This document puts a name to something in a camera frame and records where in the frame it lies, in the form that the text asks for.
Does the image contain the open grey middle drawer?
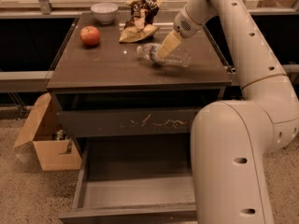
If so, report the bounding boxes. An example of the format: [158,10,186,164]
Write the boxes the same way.
[59,133,196,224]

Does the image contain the red apple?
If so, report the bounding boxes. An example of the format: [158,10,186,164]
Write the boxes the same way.
[80,26,100,47]

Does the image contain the open cardboard box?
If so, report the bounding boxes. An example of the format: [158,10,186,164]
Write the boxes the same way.
[14,93,81,171]

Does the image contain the cans inside cardboard box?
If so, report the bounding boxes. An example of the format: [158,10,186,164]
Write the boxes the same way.
[52,129,70,141]

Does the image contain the clear plastic water bottle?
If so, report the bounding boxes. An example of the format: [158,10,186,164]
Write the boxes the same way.
[136,43,192,67]

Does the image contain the crumpled brown chip bag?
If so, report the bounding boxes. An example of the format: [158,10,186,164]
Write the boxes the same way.
[119,0,163,43]

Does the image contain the grey drawer cabinet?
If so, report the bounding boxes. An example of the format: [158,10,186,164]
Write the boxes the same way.
[48,13,232,149]

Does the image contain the closed scratched top drawer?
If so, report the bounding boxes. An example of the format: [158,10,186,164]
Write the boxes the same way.
[57,107,199,137]

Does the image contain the white bowl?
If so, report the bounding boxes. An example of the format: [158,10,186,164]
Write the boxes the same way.
[91,3,119,24]

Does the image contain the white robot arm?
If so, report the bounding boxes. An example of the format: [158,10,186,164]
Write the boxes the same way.
[157,0,299,224]

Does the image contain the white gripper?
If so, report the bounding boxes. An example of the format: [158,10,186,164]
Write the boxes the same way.
[155,6,205,61]

